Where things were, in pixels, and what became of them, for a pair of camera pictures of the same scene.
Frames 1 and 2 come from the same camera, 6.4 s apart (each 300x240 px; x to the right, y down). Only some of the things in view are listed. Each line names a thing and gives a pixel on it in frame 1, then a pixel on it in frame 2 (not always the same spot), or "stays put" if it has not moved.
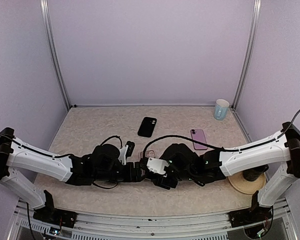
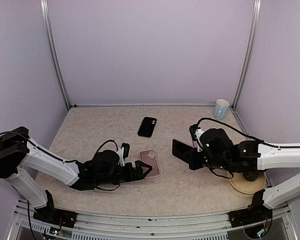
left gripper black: [136, 177] stays put
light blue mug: [221, 108] stays put
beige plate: [240, 184] stays put
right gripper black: [164, 183] to [194, 164]
